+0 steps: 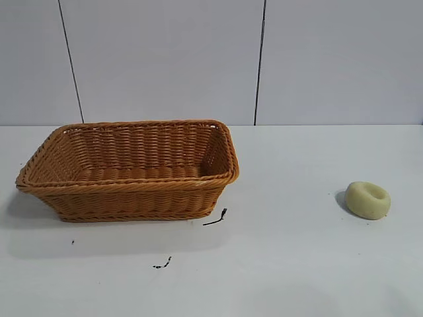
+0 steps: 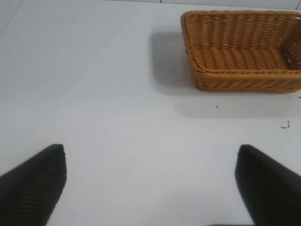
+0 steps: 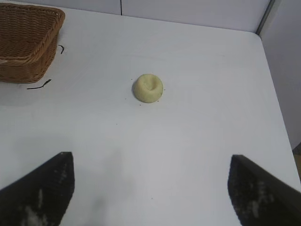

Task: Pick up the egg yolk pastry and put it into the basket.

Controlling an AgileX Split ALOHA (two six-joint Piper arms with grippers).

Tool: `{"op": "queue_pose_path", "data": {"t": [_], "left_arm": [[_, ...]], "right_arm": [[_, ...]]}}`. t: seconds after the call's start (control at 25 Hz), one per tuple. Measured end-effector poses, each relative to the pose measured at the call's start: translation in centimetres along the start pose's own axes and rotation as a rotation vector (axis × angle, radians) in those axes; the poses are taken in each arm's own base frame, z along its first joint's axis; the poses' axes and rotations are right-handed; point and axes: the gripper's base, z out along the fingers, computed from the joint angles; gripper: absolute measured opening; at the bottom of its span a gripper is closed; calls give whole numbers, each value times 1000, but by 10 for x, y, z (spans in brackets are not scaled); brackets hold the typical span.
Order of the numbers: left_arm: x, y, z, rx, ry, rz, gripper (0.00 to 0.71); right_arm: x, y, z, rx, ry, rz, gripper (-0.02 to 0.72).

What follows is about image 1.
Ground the pale yellow egg yolk pastry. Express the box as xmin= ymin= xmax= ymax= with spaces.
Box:
xmin=344 ymin=181 xmax=392 ymax=221

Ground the brown woven wicker basket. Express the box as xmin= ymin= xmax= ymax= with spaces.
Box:
xmin=15 ymin=119 xmax=241 ymax=223

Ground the black string scrap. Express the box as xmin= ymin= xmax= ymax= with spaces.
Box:
xmin=202 ymin=207 xmax=228 ymax=227
xmin=152 ymin=256 xmax=173 ymax=269

